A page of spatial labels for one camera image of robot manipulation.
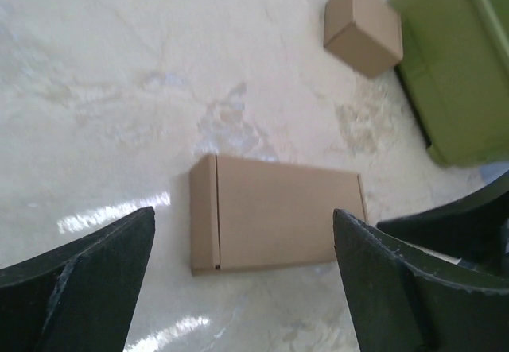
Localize small folded cardboard box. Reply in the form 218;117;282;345
323;0;403;79

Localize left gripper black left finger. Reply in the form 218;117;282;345
1;207;155;351

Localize olive green plastic bin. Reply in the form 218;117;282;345
389;0;508;167

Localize large brown cardboard box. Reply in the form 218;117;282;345
189;154;367;275

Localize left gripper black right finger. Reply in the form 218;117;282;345
333;209;508;351

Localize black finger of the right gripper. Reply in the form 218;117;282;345
376;172;508;273

